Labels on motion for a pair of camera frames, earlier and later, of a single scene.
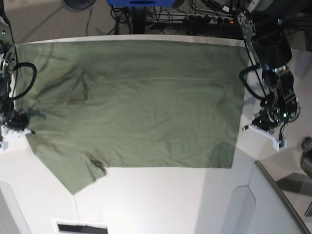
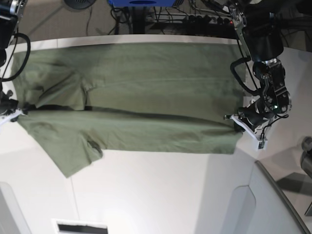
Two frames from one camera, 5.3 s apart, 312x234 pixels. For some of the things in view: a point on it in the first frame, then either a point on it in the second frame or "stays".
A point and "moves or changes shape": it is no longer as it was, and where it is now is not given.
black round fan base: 80,4 stays
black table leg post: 138,20 stays
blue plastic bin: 142,3 stays
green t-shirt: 133,105 moves or changes shape
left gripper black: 18,121 -> 8,106
